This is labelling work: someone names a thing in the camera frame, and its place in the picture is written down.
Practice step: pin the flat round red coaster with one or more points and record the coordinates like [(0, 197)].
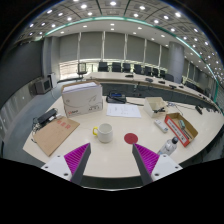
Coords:
[(131, 138)]

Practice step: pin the red-edged open cardboard box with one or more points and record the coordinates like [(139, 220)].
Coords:
[(176, 128)]

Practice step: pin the group of ceiling lights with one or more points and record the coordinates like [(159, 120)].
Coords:
[(113, 3)]

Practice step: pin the small open white box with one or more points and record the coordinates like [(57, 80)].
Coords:
[(152, 106)]

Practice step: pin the clear plastic water bottle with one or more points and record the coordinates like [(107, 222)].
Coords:
[(167, 147)]

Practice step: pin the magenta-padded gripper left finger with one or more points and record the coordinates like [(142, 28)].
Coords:
[(77, 159)]

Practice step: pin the white printed paper sheet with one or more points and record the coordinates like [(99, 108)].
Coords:
[(123, 110)]

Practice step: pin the white remote control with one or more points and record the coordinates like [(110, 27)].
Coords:
[(161, 125)]

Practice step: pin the grey box monitor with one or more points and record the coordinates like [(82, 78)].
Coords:
[(42, 85)]

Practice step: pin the black desk telephone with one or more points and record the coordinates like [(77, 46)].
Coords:
[(116, 97)]

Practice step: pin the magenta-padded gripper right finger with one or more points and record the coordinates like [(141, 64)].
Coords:
[(146, 159)]

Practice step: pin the row of black office chairs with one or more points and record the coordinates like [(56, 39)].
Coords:
[(116, 67)]

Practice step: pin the white copy paper box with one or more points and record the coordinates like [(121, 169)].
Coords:
[(82, 100)]

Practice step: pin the black desk device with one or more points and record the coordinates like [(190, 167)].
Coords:
[(46, 116)]

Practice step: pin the brown paper envelope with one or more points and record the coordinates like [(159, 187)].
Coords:
[(55, 134)]

